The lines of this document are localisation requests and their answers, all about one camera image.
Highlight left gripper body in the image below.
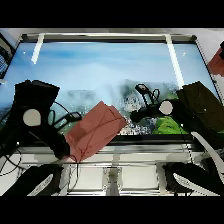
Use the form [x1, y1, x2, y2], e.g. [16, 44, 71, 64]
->
[49, 133, 72, 161]

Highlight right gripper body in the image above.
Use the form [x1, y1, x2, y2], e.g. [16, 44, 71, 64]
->
[129, 107, 153, 124]

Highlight pink garment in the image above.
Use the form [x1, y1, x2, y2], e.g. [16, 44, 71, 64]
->
[64, 100, 129, 164]

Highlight black garment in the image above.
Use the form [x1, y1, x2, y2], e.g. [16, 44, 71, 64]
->
[13, 79, 61, 113]

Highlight red garment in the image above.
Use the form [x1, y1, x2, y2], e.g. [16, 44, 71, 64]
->
[207, 45, 224, 78]

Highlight black cable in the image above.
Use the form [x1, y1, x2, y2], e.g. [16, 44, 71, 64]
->
[0, 141, 24, 177]
[149, 87, 162, 107]
[47, 100, 73, 129]

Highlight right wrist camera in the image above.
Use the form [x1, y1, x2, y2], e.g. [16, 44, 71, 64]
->
[134, 83, 152, 107]

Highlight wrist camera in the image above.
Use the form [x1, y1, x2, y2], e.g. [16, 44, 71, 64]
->
[55, 111, 83, 131]
[134, 83, 152, 107]

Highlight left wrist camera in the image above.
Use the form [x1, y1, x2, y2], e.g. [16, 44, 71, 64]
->
[55, 111, 83, 131]

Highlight silver frame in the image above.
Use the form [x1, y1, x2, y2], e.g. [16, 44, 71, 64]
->
[0, 32, 224, 197]

